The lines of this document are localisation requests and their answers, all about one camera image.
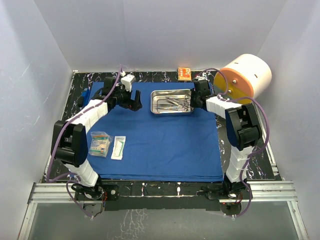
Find blue surgical drape cloth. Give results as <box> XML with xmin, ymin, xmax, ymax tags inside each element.
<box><xmin>87</xmin><ymin>82</ymin><xmax>223</xmax><ymax>182</ymax></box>

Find small orange circuit board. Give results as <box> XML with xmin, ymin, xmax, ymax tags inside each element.
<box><xmin>177</xmin><ymin>67</ymin><xmax>192</xmax><ymax>82</ymax></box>

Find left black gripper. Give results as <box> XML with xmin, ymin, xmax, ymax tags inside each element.
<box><xmin>113</xmin><ymin>84</ymin><xmax>142</xmax><ymax>112</ymax></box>

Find metal instrument tray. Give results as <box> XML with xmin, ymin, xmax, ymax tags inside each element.
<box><xmin>150</xmin><ymin>89</ymin><xmax>194</xmax><ymax>116</ymax></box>

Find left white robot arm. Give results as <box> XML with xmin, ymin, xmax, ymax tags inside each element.
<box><xmin>51</xmin><ymin>74</ymin><xmax>142</xmax><ymax>200</ymax></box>

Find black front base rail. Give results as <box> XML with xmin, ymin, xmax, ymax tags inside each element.
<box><xmin>74</xmin><ymin>181</ymin><xmax>251</xmax><ymax>212</ymax></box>

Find glove packet teal orange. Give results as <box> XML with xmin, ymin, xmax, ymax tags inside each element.
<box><xmin>89</xmin><ymin>132</ymin><xmax>111</xmax><ymax>156</ymax></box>

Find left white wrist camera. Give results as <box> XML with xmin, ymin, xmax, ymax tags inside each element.
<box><xmin>120</xmin><ymin>74</ymin><xmax>136</xmax><ymax>92</ymax></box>

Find small blue plastic tool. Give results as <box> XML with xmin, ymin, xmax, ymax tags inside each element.
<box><xmin>77</xmin><ymin>88</ymin><xmax>91</xmax><ymax>108</ymax></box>

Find green packaged surgical supplies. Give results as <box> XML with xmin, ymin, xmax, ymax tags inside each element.
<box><xmin>88</xmin><ymin>131</ymin><xmax>114</xmax><ymax>158</ymax></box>

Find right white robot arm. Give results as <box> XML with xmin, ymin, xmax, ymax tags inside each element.
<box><xmin>190</xmin><ymin>79</ymin><xmax>262</xmax><ymax>199</ymax></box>

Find steel surgical scissors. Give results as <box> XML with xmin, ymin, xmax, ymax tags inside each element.
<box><xmin>155</xmin><ymin>97</ymin><xmax>192</xmax><ymax>112</ymax></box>

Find white cylindrical drawer container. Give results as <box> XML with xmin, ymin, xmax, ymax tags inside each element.
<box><xmin>213</xmin><ymin>53</ymin><xmax>272</xmax><ymax>99</ymax></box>

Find white suture packet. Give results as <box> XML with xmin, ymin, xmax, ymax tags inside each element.
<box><xmin>111</xmin><ymin>136</ymin><xmax>126</xmax><ymax>160</ymax></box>

